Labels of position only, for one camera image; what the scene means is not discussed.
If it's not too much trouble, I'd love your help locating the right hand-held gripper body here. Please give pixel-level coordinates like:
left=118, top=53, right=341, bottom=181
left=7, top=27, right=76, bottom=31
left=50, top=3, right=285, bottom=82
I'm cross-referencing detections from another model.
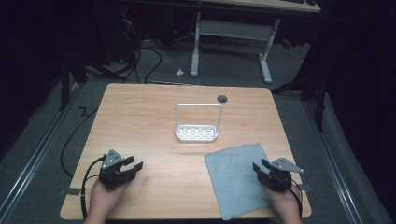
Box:
left=257, top=157, right=305, bottom=192

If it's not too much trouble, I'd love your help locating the metal floor rail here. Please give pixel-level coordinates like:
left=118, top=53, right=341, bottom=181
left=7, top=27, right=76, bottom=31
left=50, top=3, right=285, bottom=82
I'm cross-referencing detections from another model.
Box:
left=0, top=83, right=82, bottom=220
left=302, top=98, right=364, bottom=224

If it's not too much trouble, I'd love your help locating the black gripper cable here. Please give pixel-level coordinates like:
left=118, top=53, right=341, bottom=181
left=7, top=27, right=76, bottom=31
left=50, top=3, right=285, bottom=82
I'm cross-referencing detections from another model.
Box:
left=289, top=179, right=304, bottom=218
left=79, top=156, right=106, bottom=220

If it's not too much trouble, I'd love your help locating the white rack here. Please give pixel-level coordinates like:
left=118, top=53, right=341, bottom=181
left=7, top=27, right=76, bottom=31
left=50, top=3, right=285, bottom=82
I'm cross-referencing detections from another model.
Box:
left=174, top=103, right=225, bottom=143

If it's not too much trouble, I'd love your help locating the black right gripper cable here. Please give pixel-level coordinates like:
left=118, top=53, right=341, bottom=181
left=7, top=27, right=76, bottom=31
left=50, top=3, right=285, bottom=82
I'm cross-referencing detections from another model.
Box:
left=289, top=179, right=304, bottom=218

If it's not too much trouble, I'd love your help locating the black computer tower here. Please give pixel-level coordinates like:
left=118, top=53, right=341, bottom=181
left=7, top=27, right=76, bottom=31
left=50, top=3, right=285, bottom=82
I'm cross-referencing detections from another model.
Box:
left=119, top=4, right=145, bottom=64

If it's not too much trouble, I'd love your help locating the bundle of black floor cables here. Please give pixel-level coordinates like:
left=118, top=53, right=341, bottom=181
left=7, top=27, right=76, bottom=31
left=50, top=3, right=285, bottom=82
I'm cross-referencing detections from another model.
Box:
left=87, top=38, right=163, bottom=85

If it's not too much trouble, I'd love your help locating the person's right hand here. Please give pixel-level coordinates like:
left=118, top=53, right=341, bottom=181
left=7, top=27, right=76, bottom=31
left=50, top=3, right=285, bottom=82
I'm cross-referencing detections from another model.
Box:
left=261, top=182, right=303, bottom=217

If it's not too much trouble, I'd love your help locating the grey cloth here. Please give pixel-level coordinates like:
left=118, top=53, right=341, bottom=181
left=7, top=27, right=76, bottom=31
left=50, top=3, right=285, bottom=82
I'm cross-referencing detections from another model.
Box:
left=204, top=143, right=276, bottom=221

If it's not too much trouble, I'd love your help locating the black stand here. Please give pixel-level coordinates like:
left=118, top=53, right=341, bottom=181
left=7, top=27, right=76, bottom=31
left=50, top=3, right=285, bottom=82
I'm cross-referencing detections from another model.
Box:
left=58, top=54, right=90, bottom=112
left=271, top=73, right=329, bottom=133

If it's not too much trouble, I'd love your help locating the person's left hand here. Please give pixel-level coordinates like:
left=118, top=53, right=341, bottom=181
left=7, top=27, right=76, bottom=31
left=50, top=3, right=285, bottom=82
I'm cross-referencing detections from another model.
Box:
left=88, top=179, right=131, bottom=217

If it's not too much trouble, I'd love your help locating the white desk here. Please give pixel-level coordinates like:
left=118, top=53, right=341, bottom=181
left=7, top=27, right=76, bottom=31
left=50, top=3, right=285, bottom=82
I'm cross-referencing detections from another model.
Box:
left=190, top=0, right=322, bottom=85

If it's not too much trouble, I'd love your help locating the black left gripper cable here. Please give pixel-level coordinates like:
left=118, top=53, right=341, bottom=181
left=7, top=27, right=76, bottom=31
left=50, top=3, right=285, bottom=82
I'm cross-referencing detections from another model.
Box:
left=79, top=156, right=106, bottom=220

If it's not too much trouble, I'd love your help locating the black floor cable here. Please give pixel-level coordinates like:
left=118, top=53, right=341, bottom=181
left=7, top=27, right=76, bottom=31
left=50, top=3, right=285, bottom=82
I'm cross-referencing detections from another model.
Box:
left=60, top=105, right=100, bottom=179

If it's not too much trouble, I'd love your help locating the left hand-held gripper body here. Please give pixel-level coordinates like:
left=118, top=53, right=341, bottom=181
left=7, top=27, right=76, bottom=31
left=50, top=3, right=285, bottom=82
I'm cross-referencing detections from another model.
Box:
left=98, top=148, right=136, bottom=191

